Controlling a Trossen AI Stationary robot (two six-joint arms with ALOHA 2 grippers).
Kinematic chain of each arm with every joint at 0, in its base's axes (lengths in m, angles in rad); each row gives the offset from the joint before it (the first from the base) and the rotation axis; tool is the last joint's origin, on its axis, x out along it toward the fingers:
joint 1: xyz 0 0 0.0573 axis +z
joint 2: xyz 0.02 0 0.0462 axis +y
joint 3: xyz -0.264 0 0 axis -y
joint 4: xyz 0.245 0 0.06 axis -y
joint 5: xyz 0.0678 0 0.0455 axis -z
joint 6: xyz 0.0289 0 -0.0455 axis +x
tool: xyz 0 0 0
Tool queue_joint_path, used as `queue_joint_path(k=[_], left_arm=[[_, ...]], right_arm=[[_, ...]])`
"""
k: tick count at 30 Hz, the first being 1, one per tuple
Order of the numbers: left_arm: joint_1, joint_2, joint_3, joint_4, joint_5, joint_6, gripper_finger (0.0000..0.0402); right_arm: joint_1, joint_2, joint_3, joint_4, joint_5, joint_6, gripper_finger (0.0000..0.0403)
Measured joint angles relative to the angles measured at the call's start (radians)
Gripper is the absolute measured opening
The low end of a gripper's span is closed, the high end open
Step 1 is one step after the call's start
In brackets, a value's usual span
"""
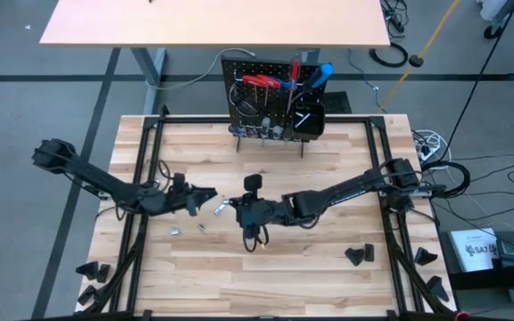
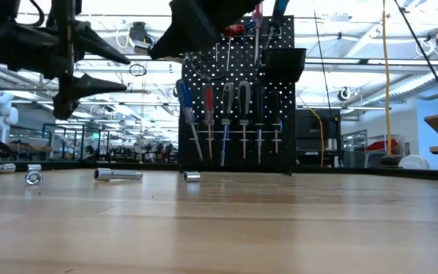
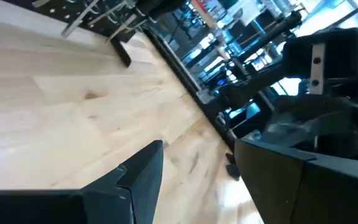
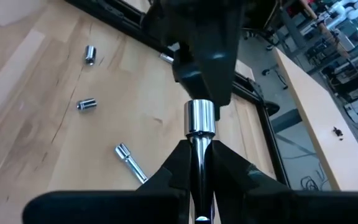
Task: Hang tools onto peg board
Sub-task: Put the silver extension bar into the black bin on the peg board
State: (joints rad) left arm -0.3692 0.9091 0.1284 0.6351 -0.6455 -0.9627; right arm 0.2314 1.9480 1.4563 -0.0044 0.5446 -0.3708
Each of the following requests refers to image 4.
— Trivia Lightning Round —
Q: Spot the light wood desk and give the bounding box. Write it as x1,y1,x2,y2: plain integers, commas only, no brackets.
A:
273,46,358,192

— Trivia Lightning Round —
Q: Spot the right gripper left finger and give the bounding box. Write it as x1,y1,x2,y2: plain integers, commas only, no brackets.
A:
22,139,195,224

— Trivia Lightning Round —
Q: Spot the black aluminium table frame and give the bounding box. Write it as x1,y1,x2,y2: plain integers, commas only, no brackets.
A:
63,0,291,187

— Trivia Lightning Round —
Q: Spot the small chrome socket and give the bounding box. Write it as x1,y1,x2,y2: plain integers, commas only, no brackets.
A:
159,52,175,65
76,98,98,111

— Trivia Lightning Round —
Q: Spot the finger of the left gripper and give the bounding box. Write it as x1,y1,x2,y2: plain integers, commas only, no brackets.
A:
172,42,213,100
185,27,241,122

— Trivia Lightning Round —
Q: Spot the chrome socket with black adapter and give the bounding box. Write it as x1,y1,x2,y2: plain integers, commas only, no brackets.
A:
84,45,97,66

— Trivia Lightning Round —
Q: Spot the grey desk leg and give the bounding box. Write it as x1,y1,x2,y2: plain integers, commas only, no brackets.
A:
270,108,303,134

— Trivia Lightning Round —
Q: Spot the grey cable with plug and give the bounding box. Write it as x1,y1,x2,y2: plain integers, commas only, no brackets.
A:
299,175,320,191

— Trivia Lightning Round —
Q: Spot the brown pole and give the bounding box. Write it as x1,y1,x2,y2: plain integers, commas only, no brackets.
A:
300,0,351,60

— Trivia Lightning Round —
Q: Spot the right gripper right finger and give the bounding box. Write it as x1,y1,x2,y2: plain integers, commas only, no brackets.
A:
211,139,358,224

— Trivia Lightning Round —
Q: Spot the small dark debris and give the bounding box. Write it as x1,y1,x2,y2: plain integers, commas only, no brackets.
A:
333,126,344,141

